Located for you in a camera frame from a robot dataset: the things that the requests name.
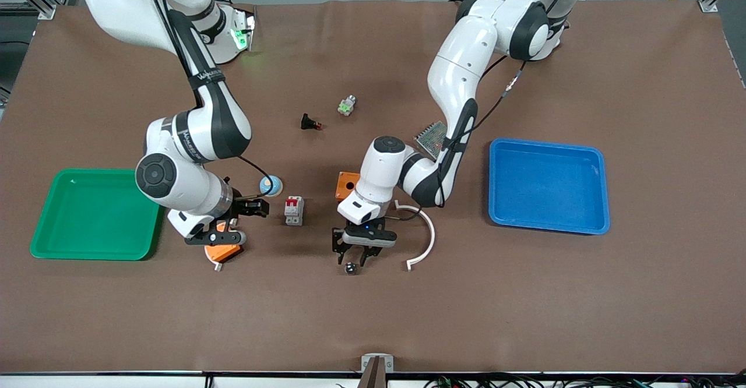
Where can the black switch with red tip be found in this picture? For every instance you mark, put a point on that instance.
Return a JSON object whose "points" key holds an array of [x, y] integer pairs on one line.
{"points": [[309, 122]]}

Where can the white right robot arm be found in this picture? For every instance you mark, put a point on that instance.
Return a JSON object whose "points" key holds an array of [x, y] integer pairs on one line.
{"points": [[192, 184]]}

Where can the white table edge rail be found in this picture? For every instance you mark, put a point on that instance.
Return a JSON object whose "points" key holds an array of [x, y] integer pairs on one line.
{"points": [[116, 382]]}

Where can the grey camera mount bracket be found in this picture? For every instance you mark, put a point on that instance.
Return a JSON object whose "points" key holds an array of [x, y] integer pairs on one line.
{"points": [[377, 367]]}

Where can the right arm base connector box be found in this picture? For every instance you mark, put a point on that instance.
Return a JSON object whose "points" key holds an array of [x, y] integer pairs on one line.
{"points": [[243, 30]]}

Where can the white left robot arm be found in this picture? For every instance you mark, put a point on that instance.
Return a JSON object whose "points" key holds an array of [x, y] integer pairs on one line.
{"points": [[454, 67]]}

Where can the white red circuit breaker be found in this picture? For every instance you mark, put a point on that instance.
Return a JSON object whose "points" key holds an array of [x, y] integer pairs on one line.
{"points": [[294, 210]]}

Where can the brown table mat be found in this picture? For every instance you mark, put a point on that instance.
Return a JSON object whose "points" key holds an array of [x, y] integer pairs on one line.
{"points": [[524, 306]]}

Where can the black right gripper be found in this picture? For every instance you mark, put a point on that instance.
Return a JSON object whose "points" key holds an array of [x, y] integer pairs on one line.
{"points": [[243, 207]]}

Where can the blue plastic tray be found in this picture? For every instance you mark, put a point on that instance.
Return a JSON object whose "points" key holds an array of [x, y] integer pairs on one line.
{"points": [[548, 187]]}

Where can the small black round capacitor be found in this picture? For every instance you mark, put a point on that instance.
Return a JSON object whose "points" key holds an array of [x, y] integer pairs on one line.
{"points": [[350, 268]]}

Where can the metal mesh power supply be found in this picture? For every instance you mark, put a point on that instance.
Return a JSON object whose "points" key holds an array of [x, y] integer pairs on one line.
{"points": [[428, 137]]}

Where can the green white indicator switch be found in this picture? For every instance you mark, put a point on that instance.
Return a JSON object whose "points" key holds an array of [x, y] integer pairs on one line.
{"points": [[347, 105]]}

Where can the large white curved bracket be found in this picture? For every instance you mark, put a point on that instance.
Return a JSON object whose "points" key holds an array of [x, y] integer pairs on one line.
{"points": [[432, 233]]}

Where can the blue round buzzer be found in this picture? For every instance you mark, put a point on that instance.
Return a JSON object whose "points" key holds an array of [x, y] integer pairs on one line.
{"points": [[274, 189]]}

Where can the orange button box with hole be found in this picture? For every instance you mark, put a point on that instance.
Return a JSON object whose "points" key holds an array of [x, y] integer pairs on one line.
{"points": [[224, 252], [344, 191]]}

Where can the green plastic tray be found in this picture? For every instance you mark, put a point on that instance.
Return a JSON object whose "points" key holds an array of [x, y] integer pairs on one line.
{"points": [[99, 213]]}

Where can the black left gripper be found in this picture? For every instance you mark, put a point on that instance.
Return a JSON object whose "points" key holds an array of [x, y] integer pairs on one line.
{"points": [[340, 247]]}

